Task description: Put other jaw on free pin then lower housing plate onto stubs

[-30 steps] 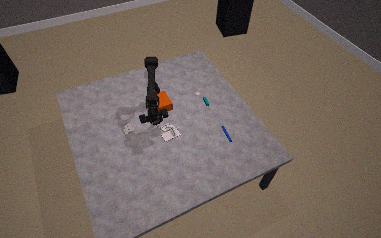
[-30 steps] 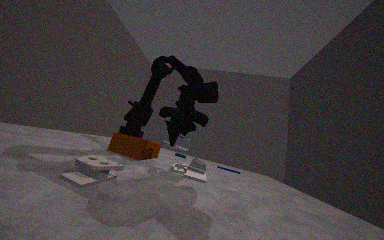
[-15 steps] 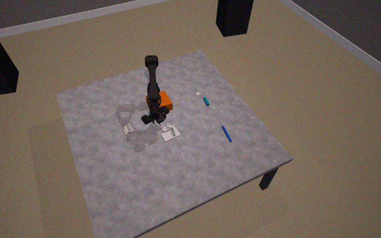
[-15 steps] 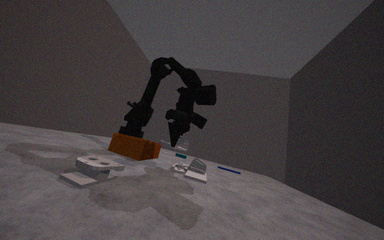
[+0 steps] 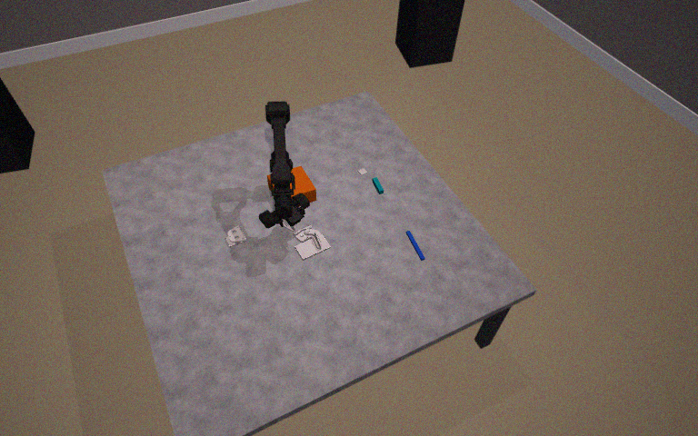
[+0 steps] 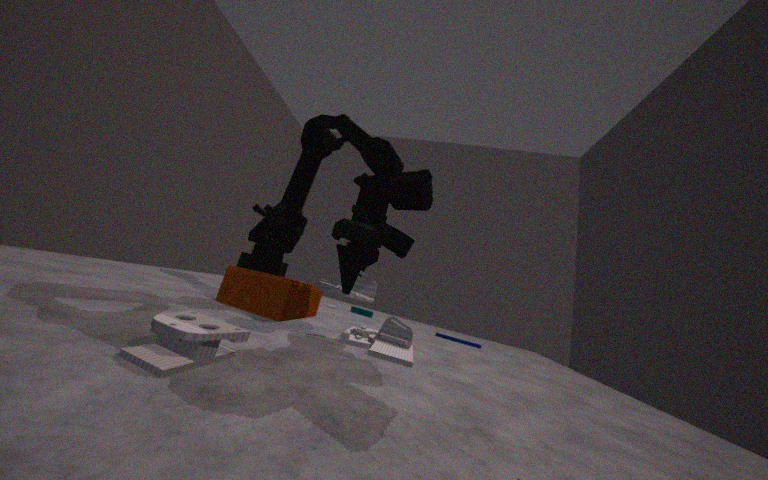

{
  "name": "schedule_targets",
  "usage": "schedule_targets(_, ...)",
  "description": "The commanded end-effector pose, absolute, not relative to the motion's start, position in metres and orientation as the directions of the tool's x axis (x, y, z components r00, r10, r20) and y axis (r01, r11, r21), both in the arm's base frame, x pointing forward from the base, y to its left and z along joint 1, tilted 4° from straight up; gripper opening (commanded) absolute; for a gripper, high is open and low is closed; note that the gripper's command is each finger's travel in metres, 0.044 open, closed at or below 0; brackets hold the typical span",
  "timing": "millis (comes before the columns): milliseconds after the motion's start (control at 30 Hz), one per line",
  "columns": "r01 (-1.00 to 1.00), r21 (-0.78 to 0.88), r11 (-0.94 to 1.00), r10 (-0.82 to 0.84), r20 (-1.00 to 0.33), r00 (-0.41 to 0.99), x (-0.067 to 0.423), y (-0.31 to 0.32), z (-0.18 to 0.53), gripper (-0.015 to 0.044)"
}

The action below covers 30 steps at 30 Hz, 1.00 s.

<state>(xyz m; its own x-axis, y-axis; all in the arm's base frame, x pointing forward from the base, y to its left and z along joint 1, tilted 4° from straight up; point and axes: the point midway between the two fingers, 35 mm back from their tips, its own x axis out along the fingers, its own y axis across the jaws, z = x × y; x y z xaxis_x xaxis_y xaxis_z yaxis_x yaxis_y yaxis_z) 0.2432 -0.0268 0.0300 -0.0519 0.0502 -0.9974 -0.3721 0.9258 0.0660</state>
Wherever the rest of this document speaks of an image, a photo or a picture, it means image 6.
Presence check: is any teal flat bar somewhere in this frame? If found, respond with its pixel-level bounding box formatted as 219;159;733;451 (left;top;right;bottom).
350;306;373;318

